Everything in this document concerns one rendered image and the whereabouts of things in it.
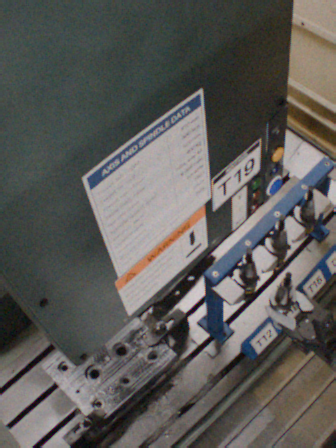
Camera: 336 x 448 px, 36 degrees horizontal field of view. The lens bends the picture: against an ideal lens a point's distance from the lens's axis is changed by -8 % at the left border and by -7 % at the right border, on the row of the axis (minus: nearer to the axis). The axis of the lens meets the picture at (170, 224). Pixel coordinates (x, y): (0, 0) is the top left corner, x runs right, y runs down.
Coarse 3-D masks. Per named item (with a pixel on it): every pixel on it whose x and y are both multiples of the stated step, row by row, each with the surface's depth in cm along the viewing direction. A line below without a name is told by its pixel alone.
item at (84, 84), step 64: (0, 0) 32; (64, 0) 36; (128, 0) 40; (192, 0) 46; (256, 0) 53; (0, 64) 36; (64, 64) 40; (128, 64) 45; (192, 64) 52; (256, 64) 61; (0, 128) 39; (64, 128) 45; (128, 128) 51; (256, 128) 70; (0, 192) 44; (64, 192) 50; (0, 256) 48; (64, 256) 56; (64, 320) 64; (128, 320) 78
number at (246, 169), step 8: (256, 152) 74; (248, 160) 74; (256, 160) 76; (240, 168) 74; (248, 168) 76; (256, 168) 77; (232, 176) 73; (240, 176) 75; (248, 176) 77; (232, 184) 75
